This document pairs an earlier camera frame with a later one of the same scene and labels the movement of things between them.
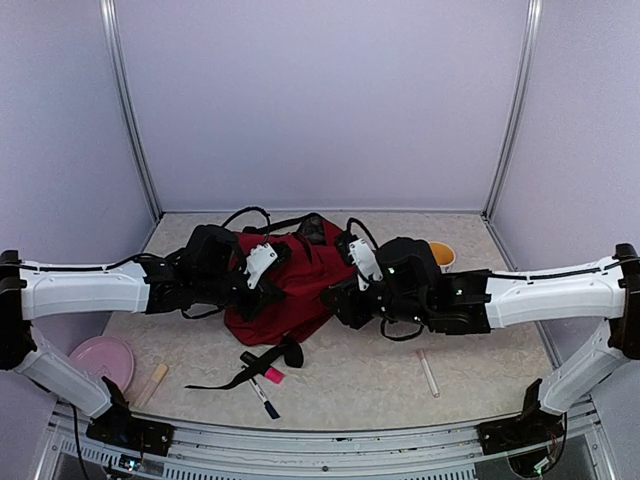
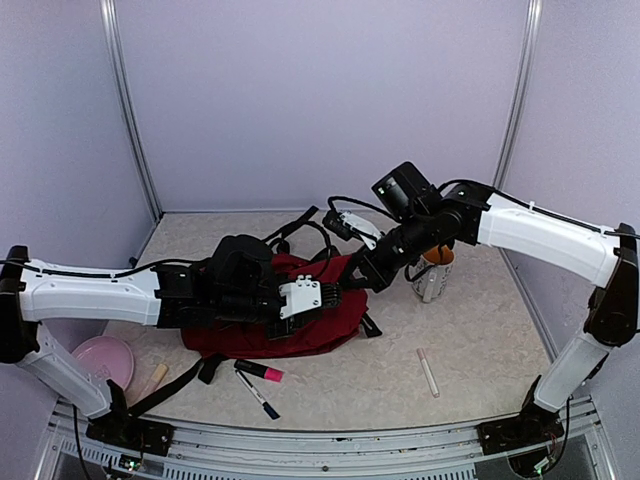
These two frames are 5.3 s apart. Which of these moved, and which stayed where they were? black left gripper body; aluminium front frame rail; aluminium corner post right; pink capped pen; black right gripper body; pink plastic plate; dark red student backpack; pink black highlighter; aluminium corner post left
Moved: black right gripper body; dark red student backpack; black left gripper body; pink black highlighter
Stayed: pink capped pen; aluminium corner post right; aluminium front frame rail; pink plastic plate; aluminium corner post left
